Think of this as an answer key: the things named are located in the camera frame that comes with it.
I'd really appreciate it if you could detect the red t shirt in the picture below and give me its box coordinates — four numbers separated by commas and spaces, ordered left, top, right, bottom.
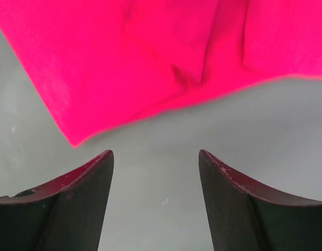
0, 1, 322, 146

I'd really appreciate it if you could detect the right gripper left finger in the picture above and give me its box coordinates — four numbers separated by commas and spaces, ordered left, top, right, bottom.
0, 151, 114, 251

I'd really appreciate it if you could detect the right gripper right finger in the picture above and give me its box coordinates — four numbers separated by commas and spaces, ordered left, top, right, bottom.
199, 150, 322, 250

